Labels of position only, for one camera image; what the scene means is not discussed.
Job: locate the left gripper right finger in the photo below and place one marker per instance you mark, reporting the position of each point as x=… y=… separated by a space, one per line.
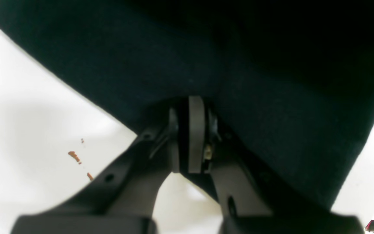
x=253 y=198

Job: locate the black t-shirt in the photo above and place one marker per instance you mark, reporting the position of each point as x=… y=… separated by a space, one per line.
x=294 y=79

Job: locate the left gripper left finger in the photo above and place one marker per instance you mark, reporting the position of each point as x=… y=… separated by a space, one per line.
x=121 y=199

